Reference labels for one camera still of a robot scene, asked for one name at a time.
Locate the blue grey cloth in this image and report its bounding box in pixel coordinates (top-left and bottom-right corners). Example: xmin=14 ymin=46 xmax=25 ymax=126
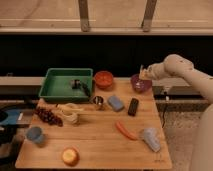
xmin=139 ymin=127 xmax=161 ymax=152

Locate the purple bowl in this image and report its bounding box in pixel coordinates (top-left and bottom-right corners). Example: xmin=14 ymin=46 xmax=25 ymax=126
xmin=130 ymin=74 xmax=152 ymax=93

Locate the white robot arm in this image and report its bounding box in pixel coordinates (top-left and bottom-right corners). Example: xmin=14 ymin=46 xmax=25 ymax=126
xmin=145 ymin=54 xmax=213 ymax=171

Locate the bunch of dark grapes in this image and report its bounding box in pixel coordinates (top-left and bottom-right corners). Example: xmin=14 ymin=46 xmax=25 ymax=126
xmin=35 ymin=108 xmax=63 ymax=127

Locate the orange apple toy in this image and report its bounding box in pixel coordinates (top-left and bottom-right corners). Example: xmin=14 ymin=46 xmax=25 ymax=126
xmin=62 ymin=148 xmax=79 ymax=166

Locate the orange carrot toy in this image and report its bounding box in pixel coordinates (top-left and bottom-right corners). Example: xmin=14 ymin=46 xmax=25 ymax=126
xmin=115 ymin=121 xmax=137 ymax=141

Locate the blue sponge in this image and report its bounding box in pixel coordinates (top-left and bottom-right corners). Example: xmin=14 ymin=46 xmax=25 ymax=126
xmin=107 ymin=96 xmax=124 ymax=112

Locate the wooden board table top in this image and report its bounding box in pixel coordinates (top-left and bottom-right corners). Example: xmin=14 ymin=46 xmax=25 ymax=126
xmin=15 ymin=79 xmax=172 ymax=170

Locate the orange bowl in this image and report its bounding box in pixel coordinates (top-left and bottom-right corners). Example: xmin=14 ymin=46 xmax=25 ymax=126
xmin=94 ymin=71 xmax=113 ymax=89

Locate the small metal cup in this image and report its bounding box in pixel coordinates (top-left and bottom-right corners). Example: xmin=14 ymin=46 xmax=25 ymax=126
xmin=92 ymin=96 xmax=104 ymax=110

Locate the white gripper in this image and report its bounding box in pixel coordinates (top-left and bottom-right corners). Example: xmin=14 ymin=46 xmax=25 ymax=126
xmin=146 ymin=63 xmax=166 ymax=80

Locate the blue plastic cup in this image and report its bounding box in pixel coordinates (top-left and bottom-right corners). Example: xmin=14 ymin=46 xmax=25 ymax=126
xmin=26 ymin=126 xmax=44 ymax=144

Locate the black remote block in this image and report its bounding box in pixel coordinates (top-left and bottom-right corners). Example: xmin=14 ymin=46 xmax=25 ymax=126
xmin=128 ymin=98 xmax=139 ymax=116

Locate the blue object at left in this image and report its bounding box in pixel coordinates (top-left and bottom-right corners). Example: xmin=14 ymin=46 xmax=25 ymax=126
xmin=0 ymin=109 xmax=23 ymax=126

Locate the green plastic tray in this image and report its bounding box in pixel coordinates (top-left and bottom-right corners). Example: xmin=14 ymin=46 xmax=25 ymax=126
xmin=39 ymin=68 xmax=93 ymax=103

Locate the black brush in tray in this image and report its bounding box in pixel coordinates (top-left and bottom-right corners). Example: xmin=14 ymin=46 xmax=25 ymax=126
xmin=71 ymin=79 xmax=91 ymax=97

